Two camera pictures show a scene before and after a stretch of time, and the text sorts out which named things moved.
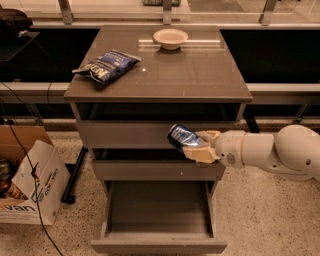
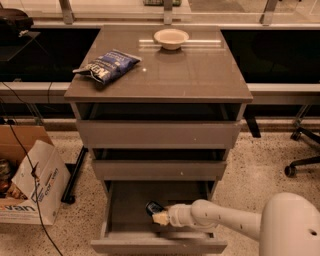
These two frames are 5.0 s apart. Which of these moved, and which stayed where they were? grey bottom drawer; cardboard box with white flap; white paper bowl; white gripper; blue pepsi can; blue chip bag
Moved: white gripper; blue pepsi can
Stayed: cardboard box with white flap; white paper bowl; blue chip bag; grey bottom drawer
